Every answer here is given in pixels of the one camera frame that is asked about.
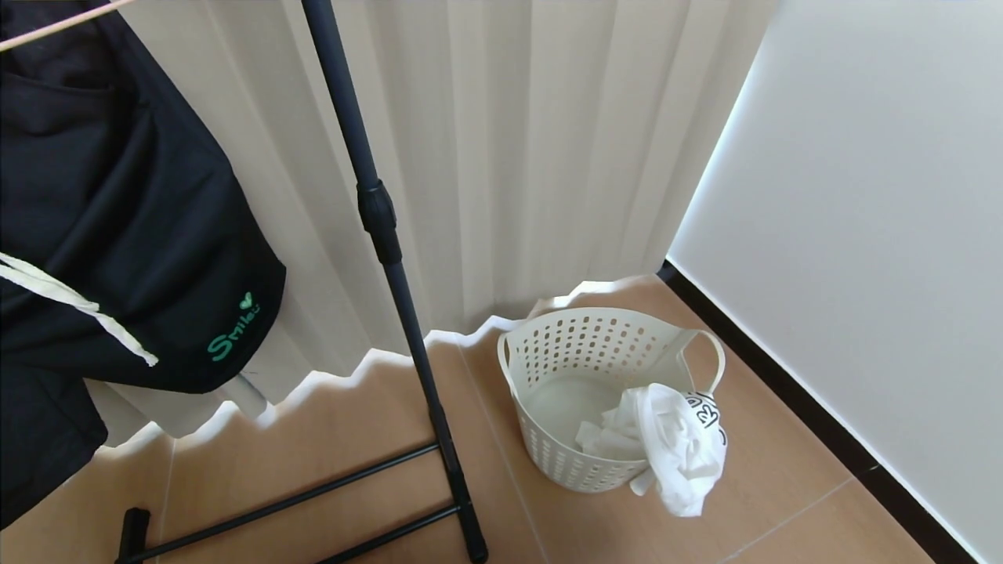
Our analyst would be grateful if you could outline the black shorts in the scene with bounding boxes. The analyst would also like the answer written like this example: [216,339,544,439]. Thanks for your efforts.
[0,0,288,530]

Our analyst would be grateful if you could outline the white laundry basket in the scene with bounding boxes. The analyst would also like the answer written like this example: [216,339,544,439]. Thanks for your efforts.
[497,306,728,495]

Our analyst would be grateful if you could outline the pink clothes hanger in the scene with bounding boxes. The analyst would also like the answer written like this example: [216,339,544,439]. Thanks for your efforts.
[0,0,136,53]

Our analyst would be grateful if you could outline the black clothes rack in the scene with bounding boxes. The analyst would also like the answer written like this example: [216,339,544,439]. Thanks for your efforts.
[115,0,489,564]

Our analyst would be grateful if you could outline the white printed garment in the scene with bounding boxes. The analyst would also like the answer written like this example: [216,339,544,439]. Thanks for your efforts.
[574,381,729,519]

